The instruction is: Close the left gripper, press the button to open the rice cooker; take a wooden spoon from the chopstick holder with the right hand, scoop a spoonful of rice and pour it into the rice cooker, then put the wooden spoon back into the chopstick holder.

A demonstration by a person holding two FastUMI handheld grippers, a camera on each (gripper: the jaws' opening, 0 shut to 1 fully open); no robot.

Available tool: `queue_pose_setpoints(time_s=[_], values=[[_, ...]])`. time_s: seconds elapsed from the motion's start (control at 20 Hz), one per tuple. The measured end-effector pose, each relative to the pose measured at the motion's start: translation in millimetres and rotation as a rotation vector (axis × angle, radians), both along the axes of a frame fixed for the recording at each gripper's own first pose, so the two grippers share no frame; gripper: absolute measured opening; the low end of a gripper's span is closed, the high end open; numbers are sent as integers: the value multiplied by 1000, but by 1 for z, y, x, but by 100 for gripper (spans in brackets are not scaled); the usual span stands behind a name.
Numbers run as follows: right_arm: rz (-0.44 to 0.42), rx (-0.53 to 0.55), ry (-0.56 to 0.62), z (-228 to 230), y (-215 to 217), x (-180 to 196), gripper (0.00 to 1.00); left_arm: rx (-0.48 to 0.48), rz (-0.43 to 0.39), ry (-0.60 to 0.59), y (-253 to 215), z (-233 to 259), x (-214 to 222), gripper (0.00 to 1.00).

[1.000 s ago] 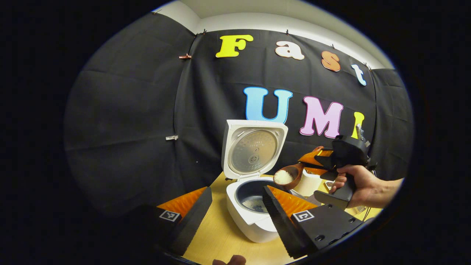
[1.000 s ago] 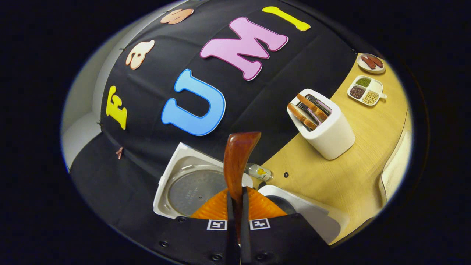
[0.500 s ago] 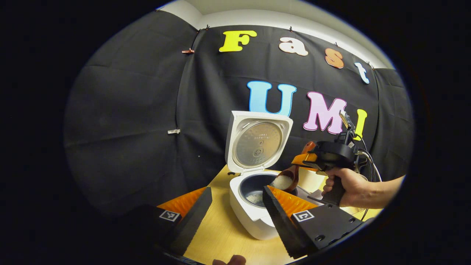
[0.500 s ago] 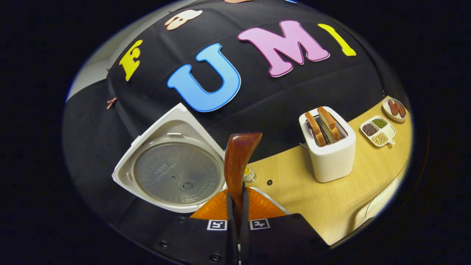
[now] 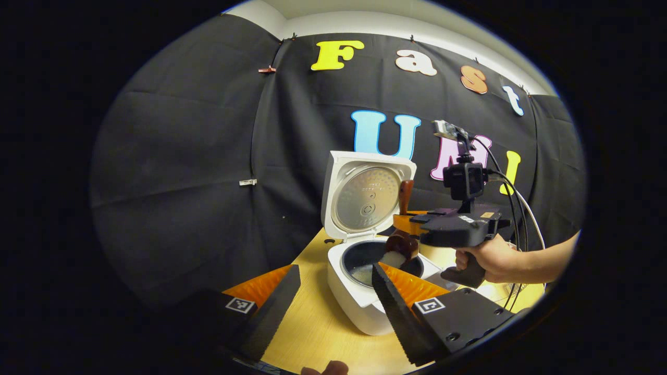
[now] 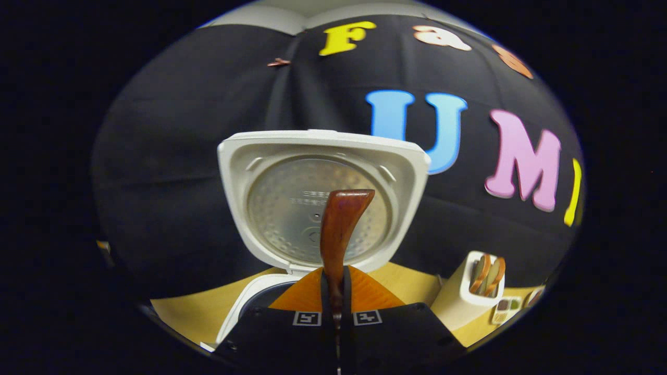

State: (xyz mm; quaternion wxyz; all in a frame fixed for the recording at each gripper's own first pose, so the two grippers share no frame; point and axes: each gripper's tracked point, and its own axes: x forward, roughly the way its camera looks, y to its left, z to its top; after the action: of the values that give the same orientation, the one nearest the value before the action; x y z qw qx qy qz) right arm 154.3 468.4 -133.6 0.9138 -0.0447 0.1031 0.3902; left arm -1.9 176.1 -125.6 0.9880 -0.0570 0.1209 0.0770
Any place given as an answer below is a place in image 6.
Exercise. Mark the white toaster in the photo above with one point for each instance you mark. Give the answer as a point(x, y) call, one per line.
point(453, 304)

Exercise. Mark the black backdrop cloth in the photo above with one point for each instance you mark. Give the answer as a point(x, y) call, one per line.
point(167, 156)

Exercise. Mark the white rice cooker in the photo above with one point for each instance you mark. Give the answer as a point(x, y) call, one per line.
point(281, 208)

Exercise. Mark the white divided bean dish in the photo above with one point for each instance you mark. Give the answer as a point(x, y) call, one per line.
point(505, 310)

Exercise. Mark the toast bread slice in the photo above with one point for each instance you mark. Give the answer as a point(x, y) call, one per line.
point(497, 276)
point(480, 273)

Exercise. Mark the brown wooden spoon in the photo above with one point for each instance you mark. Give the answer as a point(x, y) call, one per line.
point(341, 224)

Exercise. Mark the round white plate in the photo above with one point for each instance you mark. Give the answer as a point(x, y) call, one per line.
point(534, 297)

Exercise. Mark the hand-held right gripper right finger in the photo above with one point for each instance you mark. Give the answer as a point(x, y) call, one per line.
point(406, 333)

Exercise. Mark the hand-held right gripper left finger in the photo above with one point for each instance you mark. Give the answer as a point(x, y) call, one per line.
point(271, 338)

